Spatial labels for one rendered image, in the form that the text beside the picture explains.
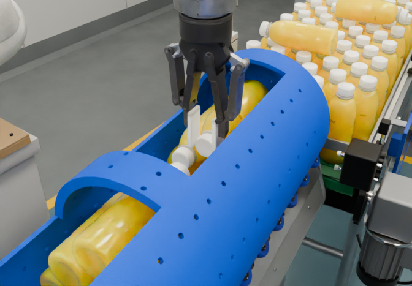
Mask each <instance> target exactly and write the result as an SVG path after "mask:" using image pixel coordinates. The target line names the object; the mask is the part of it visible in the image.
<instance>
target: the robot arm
mask: <svg viewBox="0 0 412 286"><path fill-rule="evenodd" d="M174 7H175V9H176V10H178V11H179V29H180V36H181V39H180V41H179V43H177V42H174V43H172V44H170V45H169V46H167V47H165V48H164V52H165V55H166V58H167V60H168V62H169V73H170V85H171V92H172V102H173V104H174V105H176V106H177V105H179V106H181V107H182V110H183V112H184V125H185V127H187V128H188V148H189V149H192V148H193V147H194V146H195V142H196V140H197V139H198V138H199V137H200V106H199V105H196V106H195V104H197V103H198V101H197V94H198V90H199V84H200V78H201V73H202V72H205V73H206V74H207V77H208V81H209V82H210V84H211V88H212V95H213V101H214V106H215V113H216V117H215V118H214V119H212V152H213V151H214V150H215V149H216V148H217V147H218V146H219V145H220V144H221V143H222V142H223V141H224V138H225V136H226V135H227V134H228V132H229V121H233V120H234V119H235V118H236V117H237V116H238V115H239V114H240V113H241V109H242V97H243V86H244V80H245V72H246V70H247V68H248V66H249V64H250V60H249V59H248V58H243V59H242V58H240V57H238V56H237V55H236V54H234V49H233V47H232V44H231V38H232V17H233V13H232V12H233V11H234V10H235V9H236V8H237V7H238V0H174ZM27 30H28V25H27V21H26V17H25V15H24V13H23V11H22V9H21V8H20V6H19V5H18V4H17V3H16V2H15V1H14V0H0V66H1V65H3V64H4V63H5V62H7V61H8V60H9V59H10V58H12V57H13V56H14V55H15V54H16V53H17V52H18V50H19V49H20V48H21V46H22V45H23V42H24V41H25V38H26V35H27ZM183 55H184V57H185V58H186V60H187V62H188V63H187V68H186V74H187V77H186V84H185V70H184V61H183ZM228 61H229V62H230V64H231V68H230V71H231V72H232V74H231V79H230V86H229V99H228V95H227V87H226V79H225V74H226V68H225V65H226V64H227V62H228Z"/></svg>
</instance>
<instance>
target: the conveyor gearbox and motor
mask: <svg viewBox="0 0 412 286"><path fill-rule="evenodd" d="M366 205H369V206H368V211H367V213H366V214H365V217H364V227H365V229H366V231H365V235H364V239H363V242H362V244H361V240H360V237H359V234H356V237H357V241H358V243H359V247H360V253H359V261H358V263H357V268H356V273H357V276H358V278H359V279H360V280H361V282H362V283H364V284H365V285H366V286H396V284H400V285H409V284H412V280H411V281H406V282H403V281H398V279H399V276H400V273H401V272H402V270H403V268H406V269H409V270H411V271H412V179H411V178H407V177H405V176H401V175H398V174H395V173H391V172H388V171H387V172H385V173H384V176H383V177H381V180H380V182H377V183H376V186H375V188H374V190H370V191H369V194H368V197H367V201H366Z"/></svg>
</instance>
